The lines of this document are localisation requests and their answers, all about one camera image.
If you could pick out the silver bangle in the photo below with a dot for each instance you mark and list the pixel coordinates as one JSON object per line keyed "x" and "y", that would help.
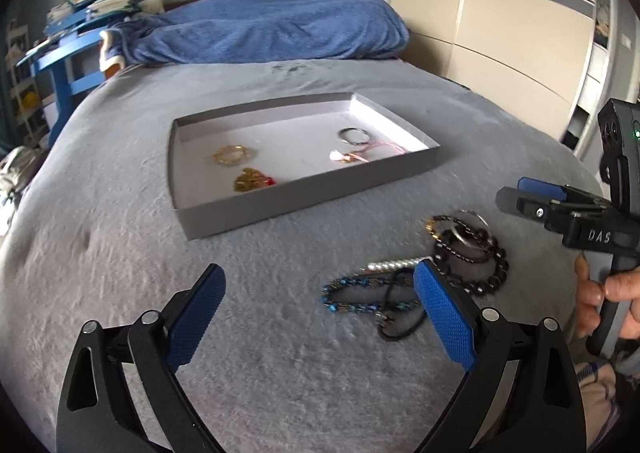
{"x": 342, "y": 135}

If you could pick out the blue blanket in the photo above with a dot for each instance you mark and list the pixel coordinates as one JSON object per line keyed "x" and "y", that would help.
{"x": 260, "y": 28}

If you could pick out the beige wardrobe with grey stripes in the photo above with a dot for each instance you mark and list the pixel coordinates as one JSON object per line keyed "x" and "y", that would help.
{"x": 500, "y": 28}

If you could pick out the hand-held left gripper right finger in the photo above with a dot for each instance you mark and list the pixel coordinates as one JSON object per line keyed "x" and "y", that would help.
{"x": 445, "y": 318}

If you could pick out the person's right hand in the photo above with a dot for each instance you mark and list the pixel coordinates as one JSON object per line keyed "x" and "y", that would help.
{"x": 592, "y": 293}

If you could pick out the white shelf unit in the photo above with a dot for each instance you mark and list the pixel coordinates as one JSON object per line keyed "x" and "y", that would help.
{"x": 22, "y": 83}

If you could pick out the stack of papers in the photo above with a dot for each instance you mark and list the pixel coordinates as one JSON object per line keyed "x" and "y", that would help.
{"x": 107, "y": 5}

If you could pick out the blue wooden chair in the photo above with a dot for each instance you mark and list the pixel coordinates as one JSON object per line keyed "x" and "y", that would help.
{"x": 60, "y": 78}

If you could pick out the grey fleece bed blanket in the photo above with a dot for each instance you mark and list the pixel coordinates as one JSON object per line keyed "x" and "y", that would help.
{"x": 125, "y": 213}

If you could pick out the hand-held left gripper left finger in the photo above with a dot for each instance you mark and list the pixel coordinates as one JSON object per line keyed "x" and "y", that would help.
{"x": 197, "y": 318}

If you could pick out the white plush toy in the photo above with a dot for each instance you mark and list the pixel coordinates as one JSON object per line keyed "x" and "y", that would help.
{"x": 152, "y": 5}

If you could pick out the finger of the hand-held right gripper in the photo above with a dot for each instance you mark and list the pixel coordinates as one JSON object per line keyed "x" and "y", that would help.
{"x": 542, "y": 188}
{"x": 525, "y": 208}

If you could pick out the grey cardboard tray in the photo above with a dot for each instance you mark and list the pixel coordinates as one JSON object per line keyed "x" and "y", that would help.
{"x": 300, "y": 208}

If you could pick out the white plastic bag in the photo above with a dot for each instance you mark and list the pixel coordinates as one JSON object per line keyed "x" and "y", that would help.
{"x": 15, "y": 178}

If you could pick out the person's patterned clothing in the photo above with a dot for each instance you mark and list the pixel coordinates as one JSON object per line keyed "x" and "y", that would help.
{"x": 597, "y": 403}

